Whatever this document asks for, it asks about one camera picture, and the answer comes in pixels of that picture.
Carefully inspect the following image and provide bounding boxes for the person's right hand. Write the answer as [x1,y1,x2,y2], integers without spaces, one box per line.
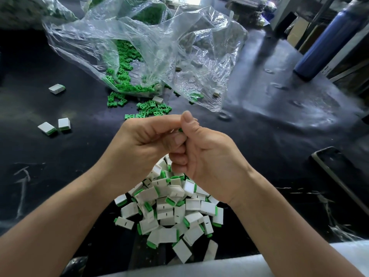
[169,110,257,208]

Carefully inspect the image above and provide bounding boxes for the person's left hand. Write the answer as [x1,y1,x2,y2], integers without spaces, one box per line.
[89,114,186,197]

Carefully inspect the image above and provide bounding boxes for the pile of assembled white-green pieces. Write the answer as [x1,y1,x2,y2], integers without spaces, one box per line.
[114,154,224,264]

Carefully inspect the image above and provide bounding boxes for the pile of green clips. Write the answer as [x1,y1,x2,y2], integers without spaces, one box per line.
[104,38,204,120]

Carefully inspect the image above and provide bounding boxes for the person's right forearm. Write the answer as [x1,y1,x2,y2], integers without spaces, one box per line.
[232,183,364,277]

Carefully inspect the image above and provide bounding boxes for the person's left forearm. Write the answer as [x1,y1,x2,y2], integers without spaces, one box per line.
[0,171,125,277]

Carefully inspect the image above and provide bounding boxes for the clear plastic bag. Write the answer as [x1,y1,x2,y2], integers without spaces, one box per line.
[42,0,249,112]

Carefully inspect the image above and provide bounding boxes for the black smartphone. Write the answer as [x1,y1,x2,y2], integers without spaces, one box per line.
[311,146,369,216]

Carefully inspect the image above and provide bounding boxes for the plastic bag full of green pieces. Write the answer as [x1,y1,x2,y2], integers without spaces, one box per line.
[82,0,169,23]

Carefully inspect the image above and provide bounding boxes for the brown cardboard box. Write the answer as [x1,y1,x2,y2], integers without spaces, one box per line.
[285,17,311,48]

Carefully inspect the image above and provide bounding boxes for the grey machine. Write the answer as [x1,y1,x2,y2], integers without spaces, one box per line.
[225,0,276,25]

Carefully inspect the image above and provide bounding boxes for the blue cylinder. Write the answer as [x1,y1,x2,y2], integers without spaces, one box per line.
[294,0,369,81]

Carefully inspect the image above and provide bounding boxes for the large bag of assembled pieces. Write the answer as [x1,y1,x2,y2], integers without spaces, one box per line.
[0,0,77,28]

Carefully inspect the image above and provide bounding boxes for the white metal frame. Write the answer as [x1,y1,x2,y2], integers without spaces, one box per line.
[270,0,369,45]

